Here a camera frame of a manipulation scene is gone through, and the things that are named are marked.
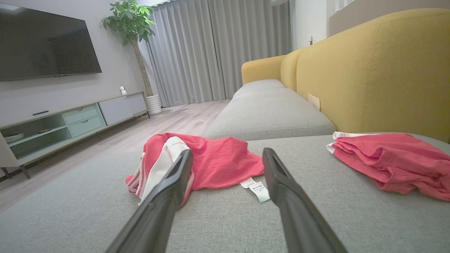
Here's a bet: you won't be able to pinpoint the green potted tree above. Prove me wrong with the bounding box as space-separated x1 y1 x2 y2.
100 0 157 97

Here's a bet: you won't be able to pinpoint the grey fabric sofa chaise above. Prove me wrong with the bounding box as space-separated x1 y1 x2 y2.
0 133 450 253

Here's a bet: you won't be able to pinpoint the beige sofa label tag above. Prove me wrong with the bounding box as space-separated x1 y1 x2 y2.
308 93 321 111

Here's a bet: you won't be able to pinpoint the black flat screen television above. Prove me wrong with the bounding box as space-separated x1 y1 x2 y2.
0 3 102 82

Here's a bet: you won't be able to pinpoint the white bowl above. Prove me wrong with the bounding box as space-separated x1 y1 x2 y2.
4 132 25 143

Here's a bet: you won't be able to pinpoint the white ribbed plant pot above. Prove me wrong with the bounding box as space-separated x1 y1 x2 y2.
146 94 163 115

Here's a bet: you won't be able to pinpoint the grey sofa seat cushion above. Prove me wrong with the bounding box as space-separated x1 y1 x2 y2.
233 79 286 99
204 87 336 142

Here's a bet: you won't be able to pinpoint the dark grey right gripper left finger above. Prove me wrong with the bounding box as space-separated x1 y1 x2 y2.
105 149 194 253

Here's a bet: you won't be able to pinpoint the grey television cabinet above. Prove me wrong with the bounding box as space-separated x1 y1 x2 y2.
0 91 151 180

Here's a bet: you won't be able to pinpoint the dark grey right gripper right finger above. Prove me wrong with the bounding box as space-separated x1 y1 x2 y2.
262 147 349 253

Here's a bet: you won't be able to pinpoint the red white striped sports shorts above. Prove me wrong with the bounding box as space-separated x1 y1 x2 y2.
126 132 271 208
326 131 450 202

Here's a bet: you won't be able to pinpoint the grey curtain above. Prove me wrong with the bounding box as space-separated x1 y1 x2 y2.
146 0 293 108

